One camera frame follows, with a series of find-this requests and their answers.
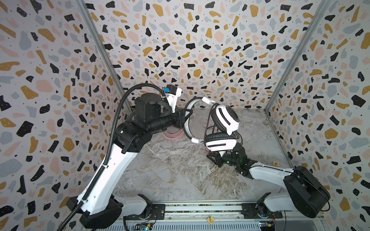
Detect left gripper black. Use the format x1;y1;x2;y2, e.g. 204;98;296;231
150;106;194;135

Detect pink headphones with cable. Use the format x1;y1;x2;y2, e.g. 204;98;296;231
162;127;185;141

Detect white black headphones with cable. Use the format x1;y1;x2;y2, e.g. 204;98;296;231
184;97;240;157

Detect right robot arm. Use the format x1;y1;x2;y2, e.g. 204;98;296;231
207;143;330;218

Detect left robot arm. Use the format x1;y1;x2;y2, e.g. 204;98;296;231
67;87;186;231

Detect green circuit board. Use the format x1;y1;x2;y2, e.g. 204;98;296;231
134;223;153;231

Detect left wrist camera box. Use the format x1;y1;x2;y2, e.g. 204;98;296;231
164;84;182;113

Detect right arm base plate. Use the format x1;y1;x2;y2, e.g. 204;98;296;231
241;203;283;219

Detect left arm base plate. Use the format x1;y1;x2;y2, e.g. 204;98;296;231
144;204;166;220

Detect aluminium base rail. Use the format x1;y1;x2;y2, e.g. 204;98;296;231
107;201;329;231

